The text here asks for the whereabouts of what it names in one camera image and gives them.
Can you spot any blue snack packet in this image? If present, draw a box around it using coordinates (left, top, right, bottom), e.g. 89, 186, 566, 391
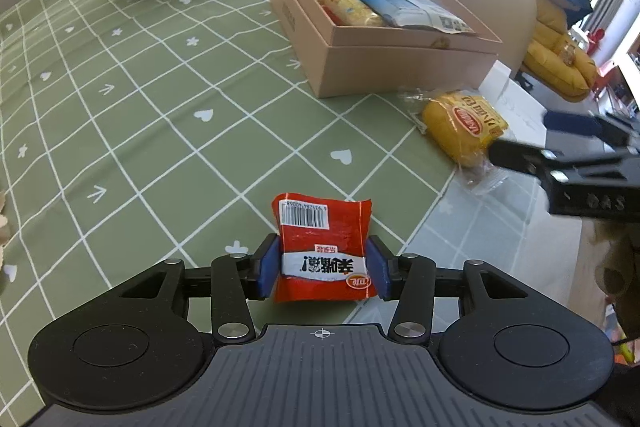
344, 0, 476, 36

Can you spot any red white-banded snack packet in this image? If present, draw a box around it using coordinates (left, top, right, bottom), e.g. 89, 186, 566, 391
271, 192, 378, 304

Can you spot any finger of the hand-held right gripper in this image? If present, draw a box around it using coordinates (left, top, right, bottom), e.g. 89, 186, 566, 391
541, 108, 633, 146
487, 137, 569, 190

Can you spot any yellow sofa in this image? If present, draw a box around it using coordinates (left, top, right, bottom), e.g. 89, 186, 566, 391
522, 0, 599, 101

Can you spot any green checked tablecloth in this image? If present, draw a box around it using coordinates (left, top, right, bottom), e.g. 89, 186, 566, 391
0, 0, 496, 408

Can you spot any beige scalloped cloth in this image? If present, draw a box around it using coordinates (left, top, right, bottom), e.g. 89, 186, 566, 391
0, 189, 12, 283

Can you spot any yellow cake packet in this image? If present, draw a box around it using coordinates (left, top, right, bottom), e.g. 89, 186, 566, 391
397, 88, 511, 198

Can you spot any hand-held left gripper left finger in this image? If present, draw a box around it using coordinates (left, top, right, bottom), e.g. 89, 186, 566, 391
120, 233, 281, 344

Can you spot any pink cardboard box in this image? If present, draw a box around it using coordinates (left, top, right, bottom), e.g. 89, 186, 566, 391
269, 0, 502, 98

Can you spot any cream wafer packet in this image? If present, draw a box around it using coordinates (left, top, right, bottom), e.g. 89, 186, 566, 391
316, 0, 386, 28

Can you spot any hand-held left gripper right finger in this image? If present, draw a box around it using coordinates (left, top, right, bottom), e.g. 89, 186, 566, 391
365, 234, 531, 344

